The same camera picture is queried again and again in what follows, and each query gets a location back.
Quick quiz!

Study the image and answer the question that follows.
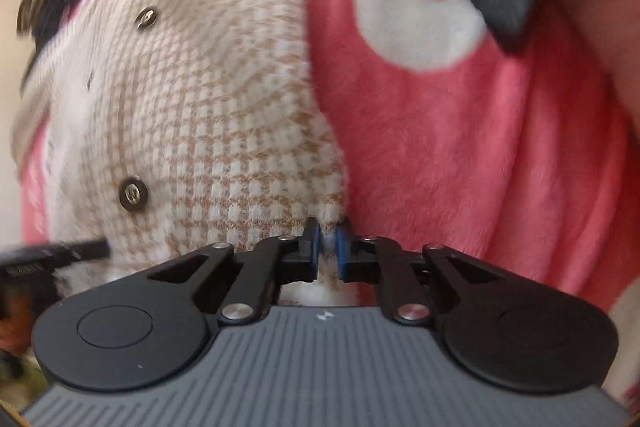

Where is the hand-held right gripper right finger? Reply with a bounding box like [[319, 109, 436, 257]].
[[334, 218, 506, 325]]

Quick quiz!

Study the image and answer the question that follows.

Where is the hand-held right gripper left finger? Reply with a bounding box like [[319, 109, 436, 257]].
[[147, 217, 321, 324]]

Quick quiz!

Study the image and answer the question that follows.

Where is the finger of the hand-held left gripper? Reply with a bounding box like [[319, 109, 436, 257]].
[[47, 238, 112, 266]]

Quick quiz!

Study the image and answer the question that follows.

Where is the beige white houndstooth knit cardigan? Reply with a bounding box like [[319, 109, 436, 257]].
[[10, 0, 351, 308]]

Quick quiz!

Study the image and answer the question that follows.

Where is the pink floral blanket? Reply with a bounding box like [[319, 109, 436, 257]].
[[20, 0, 640, 314]]

